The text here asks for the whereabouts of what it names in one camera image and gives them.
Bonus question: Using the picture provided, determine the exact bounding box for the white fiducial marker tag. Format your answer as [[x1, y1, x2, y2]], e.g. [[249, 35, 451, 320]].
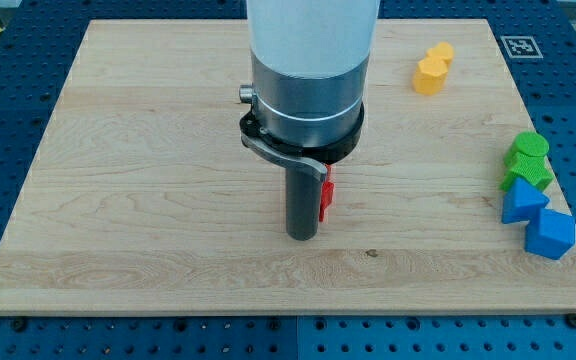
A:
[[501, 35, 543, 59]]

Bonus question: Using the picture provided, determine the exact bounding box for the green circle block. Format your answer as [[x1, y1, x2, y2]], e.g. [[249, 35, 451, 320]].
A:
[[503, 131, 550, 166]]

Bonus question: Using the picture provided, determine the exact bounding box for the yellow hexagon block front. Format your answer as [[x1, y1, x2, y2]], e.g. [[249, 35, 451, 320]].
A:
[[412, 57, 448, 95]]

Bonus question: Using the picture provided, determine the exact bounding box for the wooden board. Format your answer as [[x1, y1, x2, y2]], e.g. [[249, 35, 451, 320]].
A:
[[0, 18, 576, 318]]

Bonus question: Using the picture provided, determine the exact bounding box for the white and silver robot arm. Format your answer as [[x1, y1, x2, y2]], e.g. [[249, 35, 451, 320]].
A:
[[239, 0, 380, 241]]

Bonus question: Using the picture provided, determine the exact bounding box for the yellow block rear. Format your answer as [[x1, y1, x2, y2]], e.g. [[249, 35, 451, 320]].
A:
[[426, 41, 455, 68]]

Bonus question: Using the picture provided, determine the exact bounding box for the red star block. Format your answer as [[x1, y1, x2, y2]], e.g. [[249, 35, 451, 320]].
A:
[[319, 164, 335, 222]]

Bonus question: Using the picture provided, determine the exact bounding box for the black tool mount with lever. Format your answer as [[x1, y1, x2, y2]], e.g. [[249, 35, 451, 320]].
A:
[[239, 104, 365, 182]]

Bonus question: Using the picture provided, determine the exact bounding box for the blue cube block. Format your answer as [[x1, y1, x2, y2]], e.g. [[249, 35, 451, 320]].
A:
[[524, 208, 576, 260]]

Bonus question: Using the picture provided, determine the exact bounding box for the blue triangle block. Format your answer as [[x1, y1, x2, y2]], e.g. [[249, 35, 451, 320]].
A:
[[501, 178, 550, 224]]

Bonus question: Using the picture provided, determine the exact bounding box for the green star block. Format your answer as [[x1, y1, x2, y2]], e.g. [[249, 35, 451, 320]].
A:
[[499, 152, 554, 192]]

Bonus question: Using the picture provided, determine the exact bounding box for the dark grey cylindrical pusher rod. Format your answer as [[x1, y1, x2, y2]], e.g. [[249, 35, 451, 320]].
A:
[[285, 170, 320, 241]]

